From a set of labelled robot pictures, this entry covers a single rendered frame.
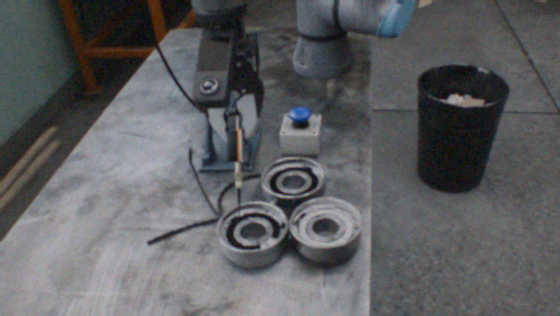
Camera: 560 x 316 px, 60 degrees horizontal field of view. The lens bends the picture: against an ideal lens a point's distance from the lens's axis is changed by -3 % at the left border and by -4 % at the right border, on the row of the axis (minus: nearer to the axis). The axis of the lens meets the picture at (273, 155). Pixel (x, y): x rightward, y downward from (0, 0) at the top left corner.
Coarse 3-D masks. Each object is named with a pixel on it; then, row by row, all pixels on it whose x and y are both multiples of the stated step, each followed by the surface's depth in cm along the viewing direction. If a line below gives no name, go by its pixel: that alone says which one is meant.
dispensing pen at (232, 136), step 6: (234, 114) 74; (240, 114) 74; (240, 126) 75; (228, 132) 73; (234, 132) 73; (228, 138) 73; (234, 138) 73; (228, 144) 73; (234, 144) 73; (228, 150) 73; (234, 150) 73; (228, 156) 73; (234, 156) 73; (240, 162) 75; (240, 168) 75; (240, 174) 75; (240, 180) 75; (240, 186) 75
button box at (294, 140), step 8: (288, 120) 94; (312, 120) 93; (320, 120) 94; (288, 128) 92; (296, 128) 91; (304, 128) 91; (312, 128) 91; (320, 128) 93; (280, 136) 91; (288, 136) 90; (296, 136) 90; (304, 136) 90; (312, 136) 89; (320, 136) 94; (288, 144) 91; (296, 144) 91; (304, 144) 91; (312, 144) 91; (288, 152) 93; (296, 152) 92; (304, 152) 92; (312, 152) 92
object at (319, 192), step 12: (276, 168) 85; (264, 180) 82; (288, 180) 84; (300, 180) 84; (324, 180) 80; (264, 192) 81; (288, 192) 80; (312, 192) 77; (324, 192) 80; (276, 204) 79; (288, 204) 78; (300, 204) 78
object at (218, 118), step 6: (210, 114) 72; (216, 114) 72; (222, 114) 72; (210, 120) 73; (216, 120) 73; (222, 120) 73; (216, 126) 73; (222, 126) 73; (216, 132) 75; (222, 132) 74; (222, 138) 76
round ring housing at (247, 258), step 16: (240, 208) 77; (256, 208) 77; (272, 208) 76; (224, 224) 75; (240, 224) 75; (256, 224) 75; (224, 240) 72; (240, 240) 72; (288, 240) 73; (240, 256) 69; (256, 256) 69; (272, 256) 70
